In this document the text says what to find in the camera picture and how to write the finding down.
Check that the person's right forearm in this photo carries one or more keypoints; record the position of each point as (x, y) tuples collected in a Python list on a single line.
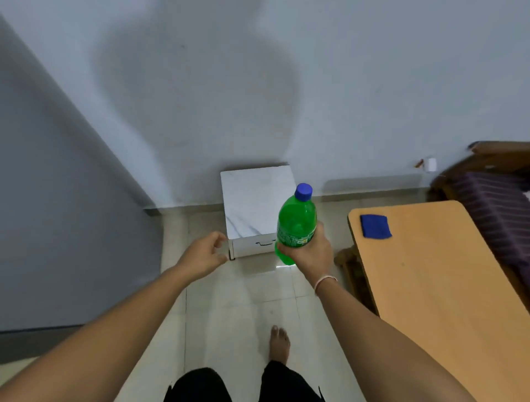
[(381, 352)]

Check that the black trousers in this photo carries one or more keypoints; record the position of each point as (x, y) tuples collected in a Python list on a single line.
[(198, 387)]

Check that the person's right foot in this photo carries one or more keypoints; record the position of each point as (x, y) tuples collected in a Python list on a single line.
[(280, 346)]

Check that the green plastic bottle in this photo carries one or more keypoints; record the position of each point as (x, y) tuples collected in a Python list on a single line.
[(296, 219)]

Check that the person's right hand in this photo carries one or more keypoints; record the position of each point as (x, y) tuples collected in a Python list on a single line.
[(316, 259)]

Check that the pink thread wrist band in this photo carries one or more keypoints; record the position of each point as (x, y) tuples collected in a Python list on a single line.
[(324, 281)]

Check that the person's left forearm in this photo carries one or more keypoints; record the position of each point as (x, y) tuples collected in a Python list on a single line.
[(95, 343)]

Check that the person's left hand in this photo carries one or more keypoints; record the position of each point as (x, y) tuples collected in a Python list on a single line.
[(198, 259)]

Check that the blue folded cloth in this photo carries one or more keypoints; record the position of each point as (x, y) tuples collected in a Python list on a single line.
[(375, 226)]

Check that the white marble drawer cabinet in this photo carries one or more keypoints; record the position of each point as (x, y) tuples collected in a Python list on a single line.
[(252, 199)]

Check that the blue bottle cap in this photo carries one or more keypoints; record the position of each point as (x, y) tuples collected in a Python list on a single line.
[(304, 192)]

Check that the wooden table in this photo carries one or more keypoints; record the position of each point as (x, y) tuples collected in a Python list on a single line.
[(434, 310)]

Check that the grey refrigerator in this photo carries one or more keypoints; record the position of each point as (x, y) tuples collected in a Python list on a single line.
[(62, 207)]

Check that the wooden sofa purple upholstery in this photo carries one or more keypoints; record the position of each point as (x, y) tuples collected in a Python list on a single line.
[(497, 207)]

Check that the white wall socket plug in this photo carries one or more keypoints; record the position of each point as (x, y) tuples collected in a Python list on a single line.
[(431, 165)]

